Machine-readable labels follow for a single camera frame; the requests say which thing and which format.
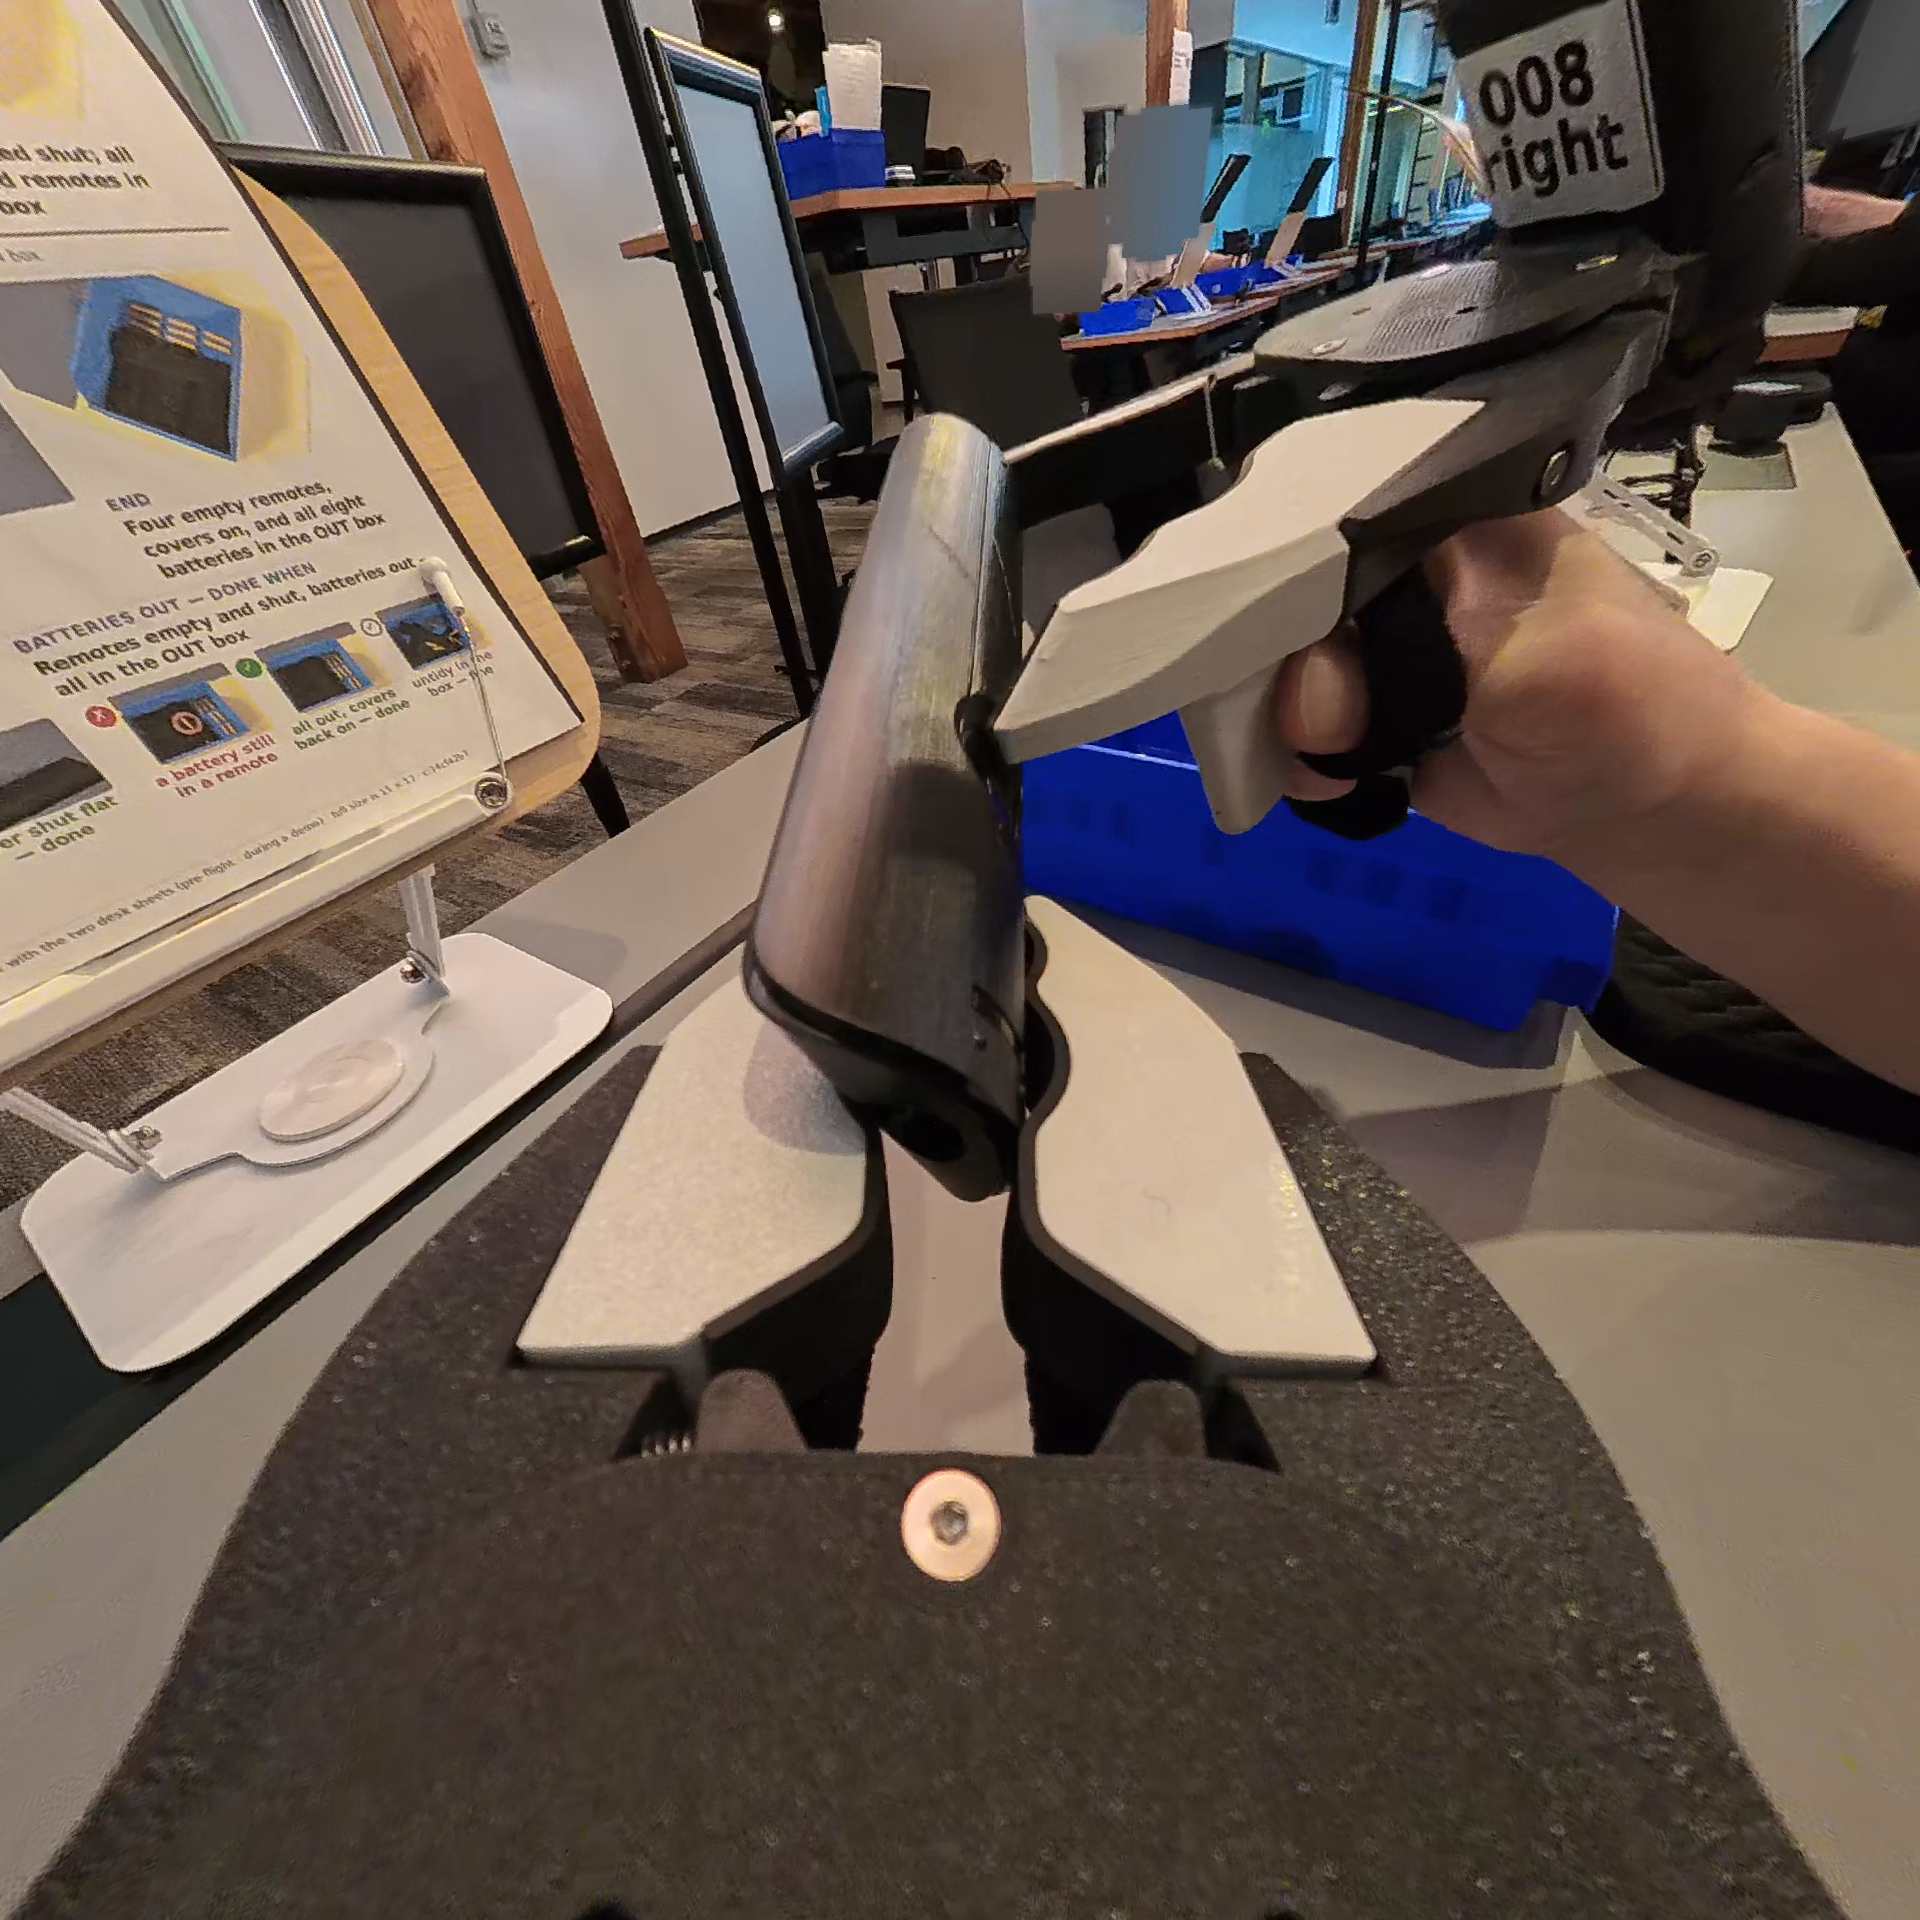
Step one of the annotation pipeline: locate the blue plastic bin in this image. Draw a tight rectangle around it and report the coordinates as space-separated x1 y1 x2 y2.
1021 716 1626 1038

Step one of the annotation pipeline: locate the printed instruction poster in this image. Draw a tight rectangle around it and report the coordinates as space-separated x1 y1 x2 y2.
0 0 588 1007

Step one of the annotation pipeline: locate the wooden pillar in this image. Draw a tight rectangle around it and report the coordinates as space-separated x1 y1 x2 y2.
376 0 685 686

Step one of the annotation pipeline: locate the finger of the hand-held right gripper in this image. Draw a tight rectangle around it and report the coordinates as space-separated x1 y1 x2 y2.
994 398 1493 771

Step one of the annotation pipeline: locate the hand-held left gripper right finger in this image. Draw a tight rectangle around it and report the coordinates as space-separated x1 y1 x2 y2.
1003 900 1385 1407

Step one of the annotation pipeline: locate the person's right hand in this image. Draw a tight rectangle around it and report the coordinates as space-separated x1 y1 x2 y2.
1272 504 1779 902

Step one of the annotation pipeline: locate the black remote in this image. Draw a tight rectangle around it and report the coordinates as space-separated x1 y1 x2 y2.
745 415 1049 1205

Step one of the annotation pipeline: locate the instruction sheet on stand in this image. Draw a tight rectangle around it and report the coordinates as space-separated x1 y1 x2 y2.
0 166 609 1081

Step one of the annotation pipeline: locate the white stand base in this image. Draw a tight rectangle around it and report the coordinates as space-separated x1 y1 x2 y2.
17 929 617 1376

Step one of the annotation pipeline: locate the black mat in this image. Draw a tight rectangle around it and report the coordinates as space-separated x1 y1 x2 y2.
1584 909 1920 1152

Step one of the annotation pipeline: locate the metal wire page holder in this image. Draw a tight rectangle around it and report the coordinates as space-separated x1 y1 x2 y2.
385 556 519 999

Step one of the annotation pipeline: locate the black display on stand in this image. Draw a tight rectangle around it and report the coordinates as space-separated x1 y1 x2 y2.
602 32 879 716
226 143 571 572

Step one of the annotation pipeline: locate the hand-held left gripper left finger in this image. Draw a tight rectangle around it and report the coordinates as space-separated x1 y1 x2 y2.
516 967 896 1413

